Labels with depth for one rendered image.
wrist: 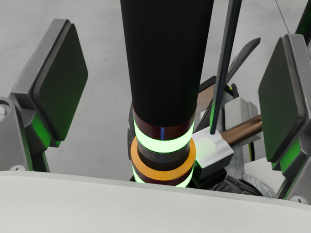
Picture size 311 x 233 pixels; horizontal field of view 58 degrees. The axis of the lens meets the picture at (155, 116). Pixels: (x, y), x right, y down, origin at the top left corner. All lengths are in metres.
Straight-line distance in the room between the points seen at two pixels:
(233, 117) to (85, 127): 1.56
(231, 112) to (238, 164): 0.13
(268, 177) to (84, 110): 1.75
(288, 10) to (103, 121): 2.30
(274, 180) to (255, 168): 0.06
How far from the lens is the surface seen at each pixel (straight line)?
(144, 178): 0.19
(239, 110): 0.75
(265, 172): 0.73
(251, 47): 0.51
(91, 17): 3.17
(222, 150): 0.22
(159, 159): 0.16
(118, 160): 1.97
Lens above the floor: 1.73
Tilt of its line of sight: 54 degrees down
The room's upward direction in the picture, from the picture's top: 1 degrees counter-clockwise
